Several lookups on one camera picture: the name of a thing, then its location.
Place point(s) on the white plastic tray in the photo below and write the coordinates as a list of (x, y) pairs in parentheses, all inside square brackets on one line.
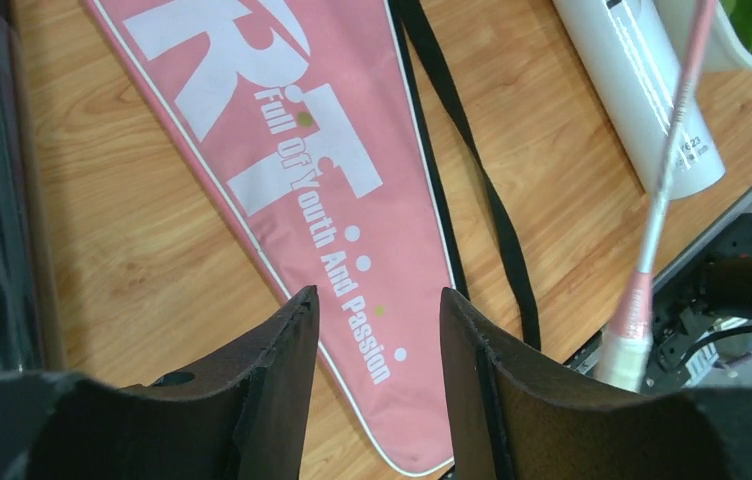
[(725, 50)]

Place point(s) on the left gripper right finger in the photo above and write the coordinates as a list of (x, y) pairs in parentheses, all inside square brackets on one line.
[(514, 413)]

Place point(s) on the pink racket cover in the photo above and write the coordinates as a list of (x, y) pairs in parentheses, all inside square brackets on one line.
[(301, 121)]

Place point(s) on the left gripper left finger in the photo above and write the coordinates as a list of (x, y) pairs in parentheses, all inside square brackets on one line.
[(238, 413)]

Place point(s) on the pink racket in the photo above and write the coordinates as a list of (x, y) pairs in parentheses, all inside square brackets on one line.
[(627, 337)]

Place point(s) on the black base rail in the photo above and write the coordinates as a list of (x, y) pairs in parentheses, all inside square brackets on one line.
[(702, 317)]

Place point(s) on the white shuttlecock tube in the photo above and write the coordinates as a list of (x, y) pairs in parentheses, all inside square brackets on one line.
[(634, 69)]

